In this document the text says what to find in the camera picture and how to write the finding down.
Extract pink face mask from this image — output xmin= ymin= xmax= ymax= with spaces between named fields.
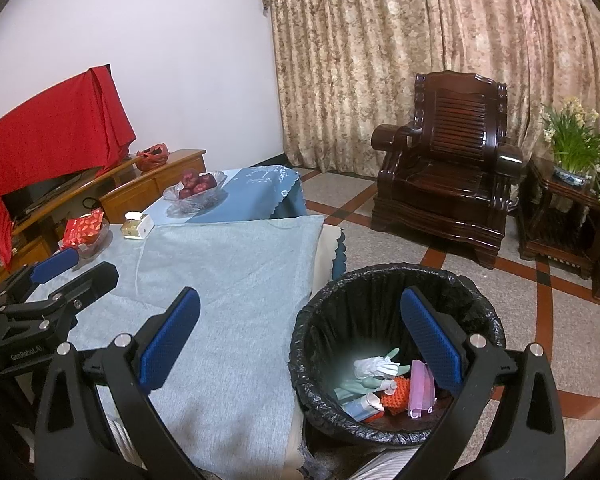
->
xmin=407 ymin=360 xmax=436 ymax=419

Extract green rubber glove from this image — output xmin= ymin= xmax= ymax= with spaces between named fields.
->
xmin=334 ymin=348 xmax=411 ymax=402

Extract white tissue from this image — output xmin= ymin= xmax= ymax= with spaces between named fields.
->
xmin=353 ymin=356 xmax=400 ymax=380

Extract blue white paper cup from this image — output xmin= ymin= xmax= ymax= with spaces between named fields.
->
xmin=341 ymin=392 xmax=385 ymax=422

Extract black lined trash bin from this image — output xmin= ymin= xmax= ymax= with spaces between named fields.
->
xmin=288 ymin=263 xmax=506 ymax=448

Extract small glass dish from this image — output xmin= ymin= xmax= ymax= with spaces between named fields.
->
xmin=73 ymin=220 xmax=111 ymax=260

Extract red snack packet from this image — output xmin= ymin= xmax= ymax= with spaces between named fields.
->
xmin=59 ymin=208 xmax=105 ymax=248

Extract television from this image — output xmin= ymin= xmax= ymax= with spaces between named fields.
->
xmin=3 ymin=168 xmax=98 ymax=222

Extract tissue box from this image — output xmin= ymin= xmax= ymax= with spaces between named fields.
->
xmin=121 ymin=211 xmax=155 ymax=240

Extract grey-blue tablecloth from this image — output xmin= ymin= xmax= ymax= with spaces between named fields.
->
xmin=68 ymin=216 xmax=323 ymax=479

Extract wooden tv cabinet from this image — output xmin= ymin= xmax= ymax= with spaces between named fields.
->
xmin=0 ymin=148 xmax=206 ymax=283

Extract red cloth cover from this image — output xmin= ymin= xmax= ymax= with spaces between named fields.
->
xmin=0 ymin=65 xmax=135 ymax=268

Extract red apples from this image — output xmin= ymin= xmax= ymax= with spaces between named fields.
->
xmin=178 ymin=169 xmax=218 ymax=200

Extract glass fruit bowl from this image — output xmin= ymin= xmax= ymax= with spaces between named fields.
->
xmin=162 ymin=169 xmax=227 ymax=218

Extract dark wooden side table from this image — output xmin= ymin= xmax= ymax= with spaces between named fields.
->
xmin=517 ymin=156 xmax=600 ymax=280

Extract blue embroidered table cover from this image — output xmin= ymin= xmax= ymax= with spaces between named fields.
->
xmin=144 ymin=165 xmax=308 ymax=226

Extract dark wooden armchair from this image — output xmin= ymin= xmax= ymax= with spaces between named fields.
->
xmin=372 ymin=70 xmax=524 ymax=269

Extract potted narcissus plant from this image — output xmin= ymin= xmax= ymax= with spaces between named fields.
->
xmin=542 ymin=96 xmax=600 ymax=184

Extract beige patterned curtain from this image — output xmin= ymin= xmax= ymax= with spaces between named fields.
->
xmin=263 ymin=0 xmax=600 ymax=176

